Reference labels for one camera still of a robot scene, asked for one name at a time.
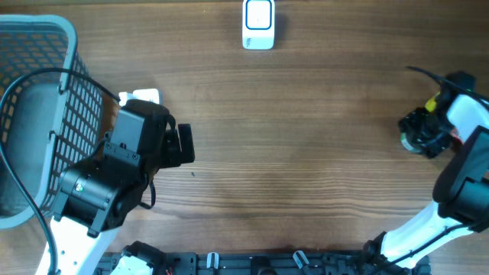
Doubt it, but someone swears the yellow mentos bottle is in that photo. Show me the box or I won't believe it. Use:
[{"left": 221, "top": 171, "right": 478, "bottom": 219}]
[{"left": 424, "top": 92, "right": 441, "bottom": 113}]

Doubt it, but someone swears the silver tin can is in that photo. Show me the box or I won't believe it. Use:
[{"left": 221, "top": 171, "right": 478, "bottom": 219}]
[{"left": 400, "top": 132, "right": 420, "bottom": 154}]

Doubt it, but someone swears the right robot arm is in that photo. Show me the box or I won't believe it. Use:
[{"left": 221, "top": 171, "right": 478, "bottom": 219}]
[{"left": 354, "top": 68, "right": 488, "bottom": 274}]

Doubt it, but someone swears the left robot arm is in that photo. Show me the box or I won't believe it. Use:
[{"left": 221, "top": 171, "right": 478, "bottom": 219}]
[{"left": 36, "top": 99, "right": 195, "bottom": 274}]

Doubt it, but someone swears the white barcode scanner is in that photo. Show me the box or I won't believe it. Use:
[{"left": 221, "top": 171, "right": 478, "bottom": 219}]
[{"left": 241, "top": 0, "right": 275, "bottom": 50}]

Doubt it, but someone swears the grey plastic basket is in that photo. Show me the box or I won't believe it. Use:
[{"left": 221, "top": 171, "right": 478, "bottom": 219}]
[{"left": 1, "top": 15, "right": 103, "bottom": 217}]

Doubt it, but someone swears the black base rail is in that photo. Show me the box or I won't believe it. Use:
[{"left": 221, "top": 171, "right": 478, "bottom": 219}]
[{"left": 95, "top": 241, "right": 432, "bottom": 275}]

